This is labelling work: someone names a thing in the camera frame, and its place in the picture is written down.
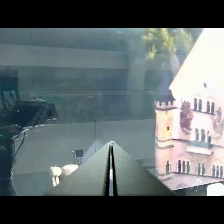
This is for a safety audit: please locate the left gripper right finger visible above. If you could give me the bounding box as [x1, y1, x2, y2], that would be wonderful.
[111, 140, 176, 197]

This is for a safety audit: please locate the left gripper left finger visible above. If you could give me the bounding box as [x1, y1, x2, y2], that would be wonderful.
[45, 140, 112, 197]

